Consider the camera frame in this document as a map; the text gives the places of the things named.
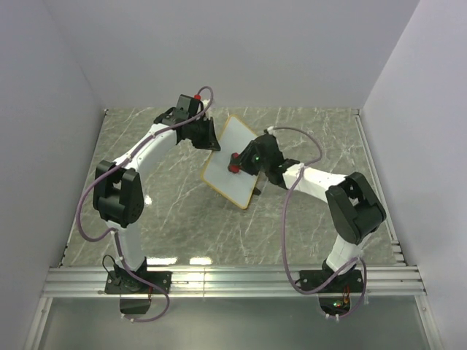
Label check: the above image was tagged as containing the aluminium rail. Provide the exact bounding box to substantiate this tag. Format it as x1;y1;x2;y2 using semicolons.
41;265;426;298
351;109;407;266

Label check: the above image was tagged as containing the red bone shaped eraser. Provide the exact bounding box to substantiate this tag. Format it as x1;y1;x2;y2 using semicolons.
228;152;241;174

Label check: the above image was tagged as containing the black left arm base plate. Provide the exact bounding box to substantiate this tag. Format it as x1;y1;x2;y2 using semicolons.
104;265;172;295

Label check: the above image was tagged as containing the aluminium front rail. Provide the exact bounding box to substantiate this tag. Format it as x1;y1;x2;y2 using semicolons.
41;265;426;298

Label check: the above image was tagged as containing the aluminium right side rail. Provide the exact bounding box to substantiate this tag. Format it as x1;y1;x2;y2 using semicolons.
351;109;407;266

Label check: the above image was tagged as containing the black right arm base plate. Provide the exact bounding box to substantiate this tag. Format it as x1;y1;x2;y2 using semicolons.
291;259;367;294

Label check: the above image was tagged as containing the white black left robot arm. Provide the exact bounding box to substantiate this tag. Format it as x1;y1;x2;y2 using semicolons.
93;102;220;294

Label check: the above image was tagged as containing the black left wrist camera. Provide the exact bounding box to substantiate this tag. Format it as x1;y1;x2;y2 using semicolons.
173;94;200;120

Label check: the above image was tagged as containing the yellow framed whiteboard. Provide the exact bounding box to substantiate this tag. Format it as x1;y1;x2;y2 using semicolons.
201;115;258;209

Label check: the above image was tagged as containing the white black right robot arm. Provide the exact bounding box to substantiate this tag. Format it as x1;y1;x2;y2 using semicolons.
228;131;387;295

